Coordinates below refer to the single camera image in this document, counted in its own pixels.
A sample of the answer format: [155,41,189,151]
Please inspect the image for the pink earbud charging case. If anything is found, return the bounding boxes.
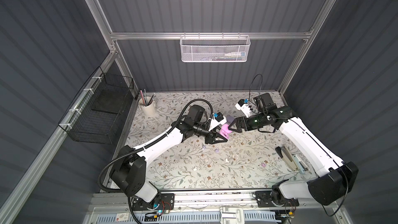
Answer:
[219,123,232,140]

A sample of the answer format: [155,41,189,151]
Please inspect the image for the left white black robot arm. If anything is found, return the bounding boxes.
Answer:
[109,105,228,203]

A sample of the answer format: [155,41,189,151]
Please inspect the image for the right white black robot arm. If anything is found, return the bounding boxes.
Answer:
[229,93,359,206]

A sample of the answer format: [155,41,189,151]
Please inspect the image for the lavender closed earbud case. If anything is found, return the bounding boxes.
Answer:
[226,115,235,124]

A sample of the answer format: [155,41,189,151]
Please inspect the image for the beige black stapler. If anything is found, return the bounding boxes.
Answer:
[275,146,309,174]

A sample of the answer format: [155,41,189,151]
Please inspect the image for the tube in white basket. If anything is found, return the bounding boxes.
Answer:
[215,52,247,60]

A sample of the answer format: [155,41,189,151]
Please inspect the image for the white pen holder cup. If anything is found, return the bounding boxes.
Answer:
[138,90,157,117]

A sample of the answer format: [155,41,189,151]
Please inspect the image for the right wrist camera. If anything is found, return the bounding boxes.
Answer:
[235,99,255,118]

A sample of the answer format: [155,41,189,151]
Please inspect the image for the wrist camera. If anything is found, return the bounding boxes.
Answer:
[208,112,227,131]
[235,99,255,118]

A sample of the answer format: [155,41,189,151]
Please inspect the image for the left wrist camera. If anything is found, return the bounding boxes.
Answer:
[208,112,227,131]

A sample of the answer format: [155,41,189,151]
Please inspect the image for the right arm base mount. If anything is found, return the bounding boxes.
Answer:
[252,190,300,208]

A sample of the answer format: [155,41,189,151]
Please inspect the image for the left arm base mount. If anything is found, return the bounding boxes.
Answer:
[131,193,175,211]

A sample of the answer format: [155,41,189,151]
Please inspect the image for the white wire mesh basket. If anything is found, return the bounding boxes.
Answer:
[179,35,251,63]

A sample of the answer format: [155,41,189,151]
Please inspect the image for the black corrugated cable conduit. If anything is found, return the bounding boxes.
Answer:
[97,99,214,224]

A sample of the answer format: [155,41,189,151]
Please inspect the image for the black wire mesh basket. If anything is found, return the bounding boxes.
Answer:
[59,68,135,145]

